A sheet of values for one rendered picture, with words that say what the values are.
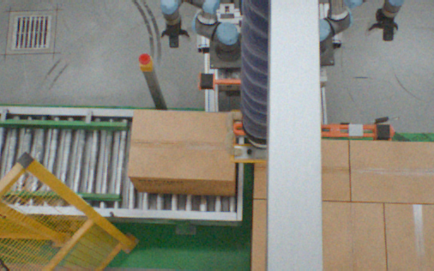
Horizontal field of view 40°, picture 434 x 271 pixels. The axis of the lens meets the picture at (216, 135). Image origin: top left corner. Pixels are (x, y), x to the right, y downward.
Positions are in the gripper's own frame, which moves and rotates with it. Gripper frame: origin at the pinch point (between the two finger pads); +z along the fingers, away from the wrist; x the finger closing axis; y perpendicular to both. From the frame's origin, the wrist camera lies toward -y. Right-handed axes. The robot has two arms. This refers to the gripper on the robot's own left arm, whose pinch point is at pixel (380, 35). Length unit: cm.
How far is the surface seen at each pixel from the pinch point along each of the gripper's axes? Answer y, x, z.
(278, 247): -122, 66, -153
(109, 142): -19, 153, 97
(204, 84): -13, 87, 22
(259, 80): -48, 63, -61
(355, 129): -39.9, 11.4, 23.3
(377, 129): -40.5, 0.5, 22.4
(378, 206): -65, -14, 98
